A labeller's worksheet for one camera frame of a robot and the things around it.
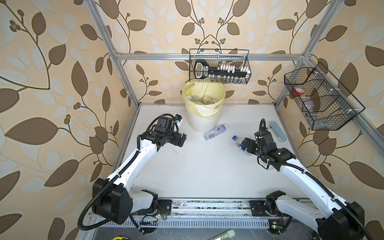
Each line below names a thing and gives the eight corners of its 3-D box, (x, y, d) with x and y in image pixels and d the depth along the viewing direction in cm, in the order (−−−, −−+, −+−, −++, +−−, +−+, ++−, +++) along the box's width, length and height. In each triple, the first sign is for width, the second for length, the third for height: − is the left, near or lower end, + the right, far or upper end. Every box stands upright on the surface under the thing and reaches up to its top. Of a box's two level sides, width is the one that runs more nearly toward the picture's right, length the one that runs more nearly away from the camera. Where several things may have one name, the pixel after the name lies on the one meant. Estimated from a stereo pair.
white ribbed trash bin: (187, 132, 105) (185, 105, 83) (189, 125, 109) (187, 97, 87) (217, 137, 102) (222, 110, 81) (218, 130, 106) (223, 102, 85)
